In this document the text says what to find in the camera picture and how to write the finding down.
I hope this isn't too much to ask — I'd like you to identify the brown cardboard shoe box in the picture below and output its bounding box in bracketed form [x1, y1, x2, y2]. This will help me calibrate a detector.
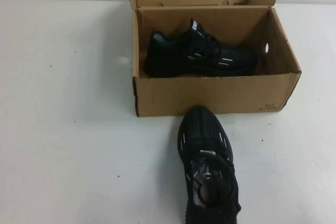
[128, 0, 302, 118]

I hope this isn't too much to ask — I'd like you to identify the black sneaker with white tag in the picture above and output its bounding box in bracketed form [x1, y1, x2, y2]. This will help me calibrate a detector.
[177, 105, 244, 224]
[143, 18, 259, 78]

